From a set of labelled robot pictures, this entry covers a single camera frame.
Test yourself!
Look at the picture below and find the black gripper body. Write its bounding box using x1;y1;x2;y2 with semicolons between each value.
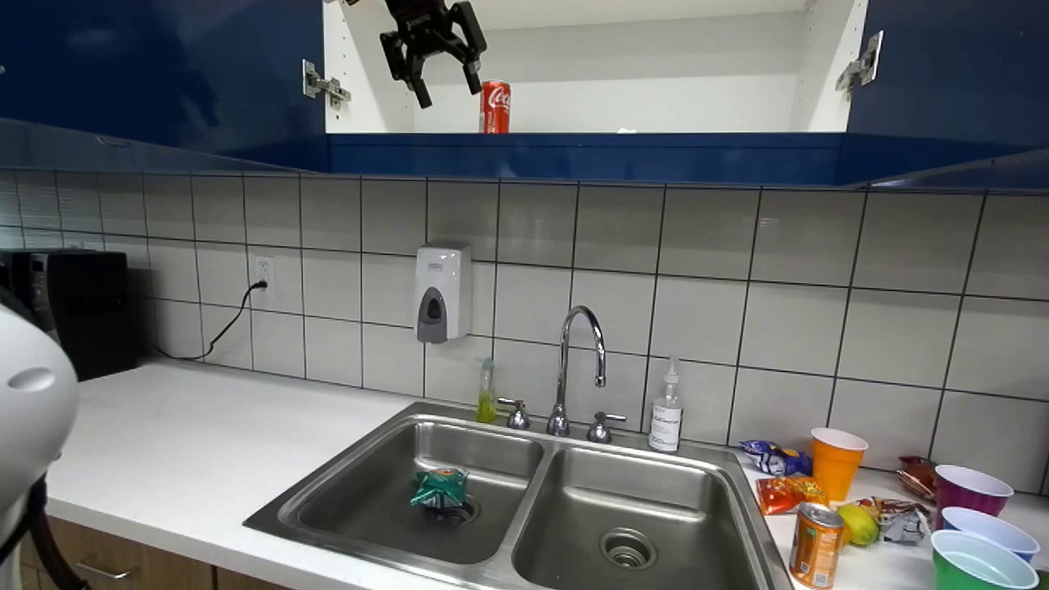
378;0;492;78

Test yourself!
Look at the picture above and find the red soda can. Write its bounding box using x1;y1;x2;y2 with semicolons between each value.
477;78;513;137

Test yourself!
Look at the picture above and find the metal cabinet hinge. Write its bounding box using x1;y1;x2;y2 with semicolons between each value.
831;30;888;95
297;59;353;111

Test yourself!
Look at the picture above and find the open white-lined blue cabinet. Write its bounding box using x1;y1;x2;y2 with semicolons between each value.
217;0;1049;192

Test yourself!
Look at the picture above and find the blue open cabinet door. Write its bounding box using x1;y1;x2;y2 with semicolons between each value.
850;0;1049;150
0;0;329;158

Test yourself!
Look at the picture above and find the stainless steel double sink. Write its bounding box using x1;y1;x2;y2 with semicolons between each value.
244;401;795;590

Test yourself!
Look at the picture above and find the wooden base cabinet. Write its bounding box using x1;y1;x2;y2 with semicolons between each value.
44;513;287;590

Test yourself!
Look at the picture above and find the orange soda can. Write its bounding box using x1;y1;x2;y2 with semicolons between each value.
791;503;850;590

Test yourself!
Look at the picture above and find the chrome gooseneck faucet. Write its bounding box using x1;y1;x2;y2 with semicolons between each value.
545;301;612;439

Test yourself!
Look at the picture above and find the green dish soap bottle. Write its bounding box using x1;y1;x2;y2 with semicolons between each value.
473;357;500;427

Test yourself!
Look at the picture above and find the clear pump sanitizer bottle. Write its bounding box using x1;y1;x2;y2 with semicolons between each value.
646;357;688;456

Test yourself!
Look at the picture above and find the black countertop appliance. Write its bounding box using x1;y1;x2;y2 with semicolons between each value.
0;247;143;383

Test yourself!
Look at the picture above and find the green snack bag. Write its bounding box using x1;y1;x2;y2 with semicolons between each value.
405;468;473;517

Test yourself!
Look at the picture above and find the blue snack wrapper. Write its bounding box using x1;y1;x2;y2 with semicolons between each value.
739;437;813;480

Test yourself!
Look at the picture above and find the orange chip bag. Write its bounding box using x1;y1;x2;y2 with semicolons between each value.
754;472;829;517

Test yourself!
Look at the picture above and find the orange plastic cup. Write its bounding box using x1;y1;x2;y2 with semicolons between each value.
807;427;873;504

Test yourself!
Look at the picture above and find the yellow-green toy fruit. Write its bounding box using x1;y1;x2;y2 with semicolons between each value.
837;503;884;551

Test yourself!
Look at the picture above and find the red-brown snack bag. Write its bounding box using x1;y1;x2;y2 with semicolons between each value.
896;453;942;504

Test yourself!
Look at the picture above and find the silver snack wrapper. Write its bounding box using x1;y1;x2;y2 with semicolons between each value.
873;498;930;548

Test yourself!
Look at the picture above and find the blue plastic cup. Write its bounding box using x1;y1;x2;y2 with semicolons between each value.
939;504;1041;569

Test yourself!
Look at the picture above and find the green bowl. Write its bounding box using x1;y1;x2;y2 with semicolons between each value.
926;529;1041;590

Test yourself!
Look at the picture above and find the white wall soap dispenser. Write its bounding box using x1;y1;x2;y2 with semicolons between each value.
413;247;473;349

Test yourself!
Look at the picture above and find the white wall outlet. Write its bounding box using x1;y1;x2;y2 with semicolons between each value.
247;252;275;316

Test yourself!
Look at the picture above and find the black power cable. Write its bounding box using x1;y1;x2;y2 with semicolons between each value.
161;278;273;364

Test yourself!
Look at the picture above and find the metal drawer handle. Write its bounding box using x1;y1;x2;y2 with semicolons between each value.
74;560;131;583

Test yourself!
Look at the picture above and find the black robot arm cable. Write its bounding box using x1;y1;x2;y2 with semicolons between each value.
0;476;91;590

